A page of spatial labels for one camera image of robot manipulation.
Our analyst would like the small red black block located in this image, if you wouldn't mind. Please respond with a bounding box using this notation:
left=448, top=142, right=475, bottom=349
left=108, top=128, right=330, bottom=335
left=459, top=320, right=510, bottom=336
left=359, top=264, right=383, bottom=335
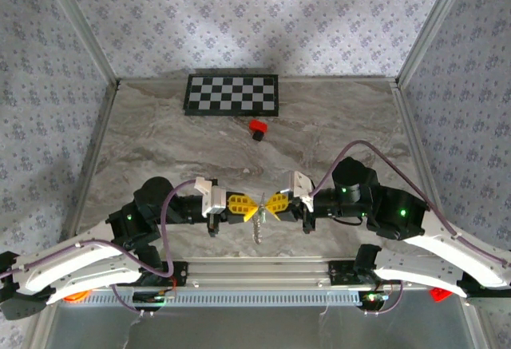
left=248, top=119, right=268, bottom=142

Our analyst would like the small circuit board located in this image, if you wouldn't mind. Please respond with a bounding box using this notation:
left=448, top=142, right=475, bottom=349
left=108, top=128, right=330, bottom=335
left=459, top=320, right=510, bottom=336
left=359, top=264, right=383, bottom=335
left=358, top=291, right=390, bottom=312
left=133, top=291, right=176, bottom=307

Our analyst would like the red toy brick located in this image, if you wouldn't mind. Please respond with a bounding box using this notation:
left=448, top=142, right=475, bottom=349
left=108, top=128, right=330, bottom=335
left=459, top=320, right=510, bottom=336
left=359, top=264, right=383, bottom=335
left=429, top=287, right=454, bottom=303

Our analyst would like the orange curved plastic piece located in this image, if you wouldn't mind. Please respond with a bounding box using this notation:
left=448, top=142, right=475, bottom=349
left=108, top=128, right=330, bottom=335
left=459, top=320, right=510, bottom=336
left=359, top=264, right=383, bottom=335
left=63, top=291, right=91, bottom=304

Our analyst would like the black white checkerboard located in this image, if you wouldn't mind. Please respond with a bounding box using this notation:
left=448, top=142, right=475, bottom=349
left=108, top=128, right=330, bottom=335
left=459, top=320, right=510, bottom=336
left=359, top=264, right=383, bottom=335
left=182, top=73, right=279, bottom=117

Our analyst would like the grey metal sheet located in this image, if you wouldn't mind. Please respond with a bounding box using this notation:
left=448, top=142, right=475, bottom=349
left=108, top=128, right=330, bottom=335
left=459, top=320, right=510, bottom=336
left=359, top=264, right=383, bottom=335
left=39, top=303, right=480, bottom=349

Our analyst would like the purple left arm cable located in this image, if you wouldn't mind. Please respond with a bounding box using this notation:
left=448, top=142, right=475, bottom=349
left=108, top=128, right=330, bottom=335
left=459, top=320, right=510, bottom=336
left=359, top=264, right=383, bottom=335
left=0, top=179, right=199, bottom=318

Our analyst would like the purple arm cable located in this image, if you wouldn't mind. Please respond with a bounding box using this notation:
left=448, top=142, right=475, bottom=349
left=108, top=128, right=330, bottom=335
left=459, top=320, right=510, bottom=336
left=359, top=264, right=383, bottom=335
left=0, top=179, right=199, bottom=318
left=309, top=141, right=511, bottom=318

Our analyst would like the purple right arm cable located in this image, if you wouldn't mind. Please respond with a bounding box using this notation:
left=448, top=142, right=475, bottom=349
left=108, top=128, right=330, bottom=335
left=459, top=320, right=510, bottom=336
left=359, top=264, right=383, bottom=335
left=309, top=141, right=511, bottom=318

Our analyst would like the aluminium side rail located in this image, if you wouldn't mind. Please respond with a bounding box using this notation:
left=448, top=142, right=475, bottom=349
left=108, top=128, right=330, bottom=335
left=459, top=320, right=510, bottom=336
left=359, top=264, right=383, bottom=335
left=393, top=80, right=446, bottom=230
left=63, top=80, right=121, bottom=242

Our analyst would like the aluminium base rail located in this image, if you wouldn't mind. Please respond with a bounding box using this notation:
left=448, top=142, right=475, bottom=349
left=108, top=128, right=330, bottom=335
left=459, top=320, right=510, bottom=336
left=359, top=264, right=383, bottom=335
left=131, top=256, right=476, bottom=291

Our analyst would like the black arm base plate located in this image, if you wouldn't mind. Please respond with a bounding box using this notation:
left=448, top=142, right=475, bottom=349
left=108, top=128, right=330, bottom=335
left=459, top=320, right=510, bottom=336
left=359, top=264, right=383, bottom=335
left=135, top=260, right=189, bottom=288
left=327, top=260, right=402, bottom=286

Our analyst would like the grey slotted cable duct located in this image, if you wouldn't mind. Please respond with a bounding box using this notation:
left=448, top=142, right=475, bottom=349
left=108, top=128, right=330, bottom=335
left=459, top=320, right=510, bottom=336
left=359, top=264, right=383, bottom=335
left=85, top=289, right=362, bottom=307

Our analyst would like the aluminium rear rail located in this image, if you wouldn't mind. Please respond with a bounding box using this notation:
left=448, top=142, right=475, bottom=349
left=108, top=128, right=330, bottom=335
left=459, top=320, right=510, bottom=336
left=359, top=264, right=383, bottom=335
left=118, top=75, right=398, bottom=85

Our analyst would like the aluminium corner post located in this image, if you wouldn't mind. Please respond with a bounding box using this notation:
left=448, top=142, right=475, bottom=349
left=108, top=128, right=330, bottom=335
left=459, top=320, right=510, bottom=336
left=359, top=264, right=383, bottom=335
left=39, top=0, right=121, bottom=86
left=397, top=0, right=478, bottom=86

